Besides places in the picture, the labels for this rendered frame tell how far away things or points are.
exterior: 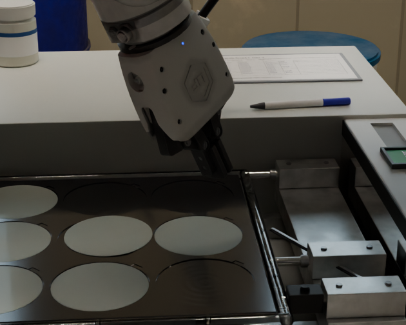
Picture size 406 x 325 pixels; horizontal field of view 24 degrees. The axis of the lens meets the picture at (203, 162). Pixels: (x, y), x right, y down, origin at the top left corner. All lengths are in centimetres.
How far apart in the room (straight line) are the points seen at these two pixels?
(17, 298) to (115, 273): 11
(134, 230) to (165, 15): 31
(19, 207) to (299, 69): 52
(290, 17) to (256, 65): 213
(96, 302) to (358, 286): 26
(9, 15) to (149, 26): 63
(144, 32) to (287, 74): 59
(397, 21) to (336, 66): 221
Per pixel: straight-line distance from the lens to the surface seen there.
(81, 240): 106
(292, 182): 124
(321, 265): 102
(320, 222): 115
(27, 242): 107
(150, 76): 87
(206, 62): 92
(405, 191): 105
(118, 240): 106
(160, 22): 86
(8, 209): 115
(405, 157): 113
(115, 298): 95
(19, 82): 142
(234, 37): 358
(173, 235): 107
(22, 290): 97
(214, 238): 106
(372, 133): 122
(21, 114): 128
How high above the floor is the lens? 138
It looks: 22 degrees down
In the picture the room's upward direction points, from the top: straight up
